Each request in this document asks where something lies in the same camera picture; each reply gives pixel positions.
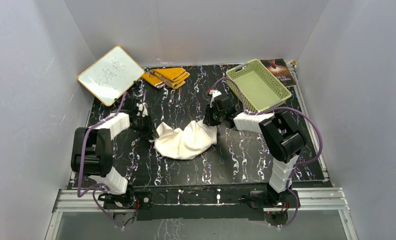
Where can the orange towel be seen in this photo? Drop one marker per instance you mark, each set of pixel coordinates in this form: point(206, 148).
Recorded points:
point(173, 78)

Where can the white towel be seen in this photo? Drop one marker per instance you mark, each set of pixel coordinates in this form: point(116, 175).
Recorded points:
point(186, 143)

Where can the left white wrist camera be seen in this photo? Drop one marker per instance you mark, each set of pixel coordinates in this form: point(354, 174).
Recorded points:
point(142, 109)

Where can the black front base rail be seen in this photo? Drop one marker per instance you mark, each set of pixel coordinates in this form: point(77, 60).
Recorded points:
point(201, 202)

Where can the dark book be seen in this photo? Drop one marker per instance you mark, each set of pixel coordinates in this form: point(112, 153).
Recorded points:
point(280, 70)

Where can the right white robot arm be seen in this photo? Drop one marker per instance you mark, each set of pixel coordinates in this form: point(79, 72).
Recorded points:
point(282, 137)

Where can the green plastic basket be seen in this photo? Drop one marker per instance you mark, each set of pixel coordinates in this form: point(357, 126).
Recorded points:
point(256, 86)

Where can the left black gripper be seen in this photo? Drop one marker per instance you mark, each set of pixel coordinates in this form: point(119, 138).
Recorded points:
point(150, 129)

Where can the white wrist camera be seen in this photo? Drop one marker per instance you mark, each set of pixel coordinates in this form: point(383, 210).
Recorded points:
point(142, 109)
point(213, 93)

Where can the aluminium frame rail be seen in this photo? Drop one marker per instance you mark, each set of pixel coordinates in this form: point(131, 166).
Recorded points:
point(310, 199)

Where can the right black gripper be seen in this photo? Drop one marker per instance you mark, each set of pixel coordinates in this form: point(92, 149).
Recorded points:
point(208, 120)

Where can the wood framed whiteboard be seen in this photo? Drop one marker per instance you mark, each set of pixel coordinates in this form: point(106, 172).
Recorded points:
point(111, 75)

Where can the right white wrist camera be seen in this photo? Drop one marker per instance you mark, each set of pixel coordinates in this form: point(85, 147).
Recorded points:
point(213, 93)

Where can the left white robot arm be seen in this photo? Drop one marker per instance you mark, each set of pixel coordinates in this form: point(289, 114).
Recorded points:
point(93, 151)

